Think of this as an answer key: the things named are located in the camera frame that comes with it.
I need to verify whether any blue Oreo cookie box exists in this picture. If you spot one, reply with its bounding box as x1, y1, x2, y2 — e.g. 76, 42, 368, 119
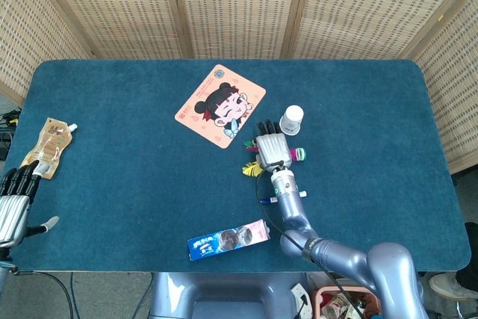
187, 219, 272, 262

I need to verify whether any woven bamboo screen panel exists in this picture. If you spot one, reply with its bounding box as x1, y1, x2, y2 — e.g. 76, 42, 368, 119
0, 0, 94, 107
167, 0, 311, 61
405, 0, 478, 175
29, 0, 193, 61
282, 0, 478, 61

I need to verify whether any blue-grey robot torso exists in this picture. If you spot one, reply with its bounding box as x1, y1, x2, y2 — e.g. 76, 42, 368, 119
149, 272, 311, 319

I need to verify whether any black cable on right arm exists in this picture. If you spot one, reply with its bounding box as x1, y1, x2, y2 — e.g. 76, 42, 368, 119
255, 161, 369, 319

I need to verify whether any white power strip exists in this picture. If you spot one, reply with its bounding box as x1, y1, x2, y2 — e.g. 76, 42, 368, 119
291, 283, 313, 316

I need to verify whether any pink plastic basket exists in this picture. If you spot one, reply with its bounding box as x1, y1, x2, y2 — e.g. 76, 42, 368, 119
314, 285, 382, 319

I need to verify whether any brown spouted drink pouch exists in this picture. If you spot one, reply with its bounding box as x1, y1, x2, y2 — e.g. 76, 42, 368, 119
19, 117, 78, 181

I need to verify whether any white paper cup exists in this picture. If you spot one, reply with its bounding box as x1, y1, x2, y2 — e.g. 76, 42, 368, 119
279, 105, 305, 136

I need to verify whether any colourful feather toy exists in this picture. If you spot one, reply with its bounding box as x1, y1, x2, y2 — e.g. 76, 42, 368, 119
241, 139, 307, 177

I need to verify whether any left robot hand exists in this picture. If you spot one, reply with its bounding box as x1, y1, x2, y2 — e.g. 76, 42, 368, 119
0, 160, 60, 249

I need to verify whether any white marker with blue cap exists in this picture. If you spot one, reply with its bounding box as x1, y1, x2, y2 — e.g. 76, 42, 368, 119
260, 191, 308, 205

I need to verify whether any grey shoe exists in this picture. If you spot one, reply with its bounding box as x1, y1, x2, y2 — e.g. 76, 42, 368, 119
429, 273, 478, 300

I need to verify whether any black cable bundle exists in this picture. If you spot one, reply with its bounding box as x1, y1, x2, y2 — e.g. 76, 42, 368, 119
0, 108, 22, 128

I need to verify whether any orange cartoon girl mouse pad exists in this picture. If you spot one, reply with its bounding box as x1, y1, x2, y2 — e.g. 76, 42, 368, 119
174, 64, 267, 149

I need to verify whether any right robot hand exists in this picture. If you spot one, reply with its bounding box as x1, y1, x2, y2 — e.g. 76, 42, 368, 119
255, 119, 293, 170

